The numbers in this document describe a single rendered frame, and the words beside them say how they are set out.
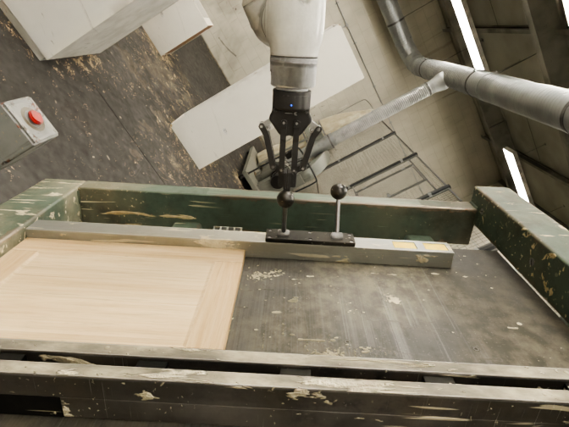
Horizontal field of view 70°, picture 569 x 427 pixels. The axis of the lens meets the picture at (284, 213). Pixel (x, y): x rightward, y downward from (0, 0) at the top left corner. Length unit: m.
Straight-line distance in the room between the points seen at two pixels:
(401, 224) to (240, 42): 7.91
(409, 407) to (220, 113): 4.18
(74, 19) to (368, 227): 2.58
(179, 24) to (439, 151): 6.21
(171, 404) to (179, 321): 0.18
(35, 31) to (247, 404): 3.09
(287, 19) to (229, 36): 8.14
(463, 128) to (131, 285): 9.26
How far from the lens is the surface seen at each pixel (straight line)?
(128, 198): 1.21
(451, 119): 9.65
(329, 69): 4.46
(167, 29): 5.81
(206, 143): 4.67
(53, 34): 3.34
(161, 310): 0.75
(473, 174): 10.22
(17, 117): 1.21
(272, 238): 0.90
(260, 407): 0.56
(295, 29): 0.77
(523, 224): 1.07
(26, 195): 1.24
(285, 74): 0.79
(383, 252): 0.94
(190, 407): 0.58
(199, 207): 1.16
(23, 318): 0.81
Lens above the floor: 1.61
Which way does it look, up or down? 12 degrees down
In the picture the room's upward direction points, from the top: 63 degrees clockwise
